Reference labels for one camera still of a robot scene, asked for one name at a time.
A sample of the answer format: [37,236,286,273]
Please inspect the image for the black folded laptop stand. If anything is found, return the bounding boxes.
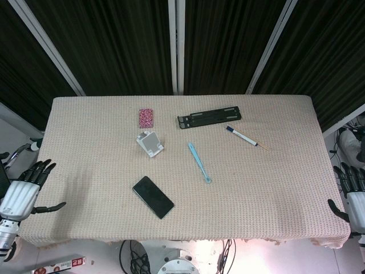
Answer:
[177,106,242,130]

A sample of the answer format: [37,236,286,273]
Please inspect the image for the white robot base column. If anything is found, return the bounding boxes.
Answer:
[141,240,198,274]

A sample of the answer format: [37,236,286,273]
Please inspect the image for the white partition frame post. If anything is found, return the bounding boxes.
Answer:
[167,0,185,95]
[0,101,44,138]
[245,0,299,95]
[7,0,86,96]
[322,104,365,138]

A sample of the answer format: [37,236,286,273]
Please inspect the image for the black smartphone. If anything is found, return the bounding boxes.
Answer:
[132,175,175,220]

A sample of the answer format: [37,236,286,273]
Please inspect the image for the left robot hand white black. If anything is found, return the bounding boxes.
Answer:
[0,159,67,222]

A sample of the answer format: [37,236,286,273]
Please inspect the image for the black pleated curtain panel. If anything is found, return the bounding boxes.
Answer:
[0,0,78,131]
[252,0,365,134]
[25,0,175,96]
[184,0,286,95]

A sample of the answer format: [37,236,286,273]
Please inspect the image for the beige waffle tablecloth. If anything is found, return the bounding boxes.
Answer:
[19,95,351,251]

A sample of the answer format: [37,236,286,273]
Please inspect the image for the light blue toothbrush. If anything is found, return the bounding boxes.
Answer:
[187,142,212,184]

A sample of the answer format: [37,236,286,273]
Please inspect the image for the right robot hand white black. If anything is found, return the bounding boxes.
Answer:
[327,162,365,233]

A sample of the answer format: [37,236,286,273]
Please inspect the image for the black and red cables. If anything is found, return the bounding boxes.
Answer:
[217,239,237,274]

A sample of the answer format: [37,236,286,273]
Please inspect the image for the black cable bundle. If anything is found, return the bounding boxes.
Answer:
[119,239,152,274]

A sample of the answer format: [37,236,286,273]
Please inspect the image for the white folding phone stand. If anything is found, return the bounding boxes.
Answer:
[136,130,164,158]

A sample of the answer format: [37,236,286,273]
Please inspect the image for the grey metal frame chair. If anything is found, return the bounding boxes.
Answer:
[0,138,43,172]

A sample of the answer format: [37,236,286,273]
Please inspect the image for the white marker blue cap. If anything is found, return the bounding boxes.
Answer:
[226,126,257,147]

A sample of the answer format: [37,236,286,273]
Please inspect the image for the white rounded device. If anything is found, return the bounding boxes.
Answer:
[338,128,365,166]

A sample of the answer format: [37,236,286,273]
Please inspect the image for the red white printed carton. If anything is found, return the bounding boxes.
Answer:
[31,253,88,274]

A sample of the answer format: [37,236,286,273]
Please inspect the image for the wooden disposable chopsticks pair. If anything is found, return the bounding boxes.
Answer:
[237,128,270,151]

